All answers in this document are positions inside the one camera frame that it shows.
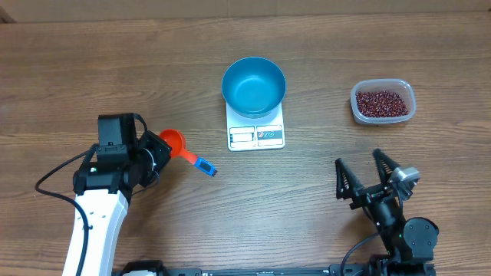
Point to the red beans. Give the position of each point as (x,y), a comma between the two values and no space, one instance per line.
(381,104)

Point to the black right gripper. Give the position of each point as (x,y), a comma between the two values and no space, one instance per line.
(364,194)

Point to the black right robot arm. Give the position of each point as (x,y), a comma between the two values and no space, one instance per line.
(409,243)

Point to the clear plastic container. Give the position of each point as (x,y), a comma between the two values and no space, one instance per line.
(398,86)

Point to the blue metal bowl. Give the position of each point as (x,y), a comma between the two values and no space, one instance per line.
(253,86)

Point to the white digital kitchen scale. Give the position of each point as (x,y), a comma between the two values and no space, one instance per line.
(247,134)

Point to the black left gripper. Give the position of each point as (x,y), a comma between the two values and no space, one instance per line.
(152,139)

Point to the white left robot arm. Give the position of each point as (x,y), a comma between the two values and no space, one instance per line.
(103,188)

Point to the red measuring scoop blue handle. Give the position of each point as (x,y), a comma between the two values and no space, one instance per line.
(177,141)

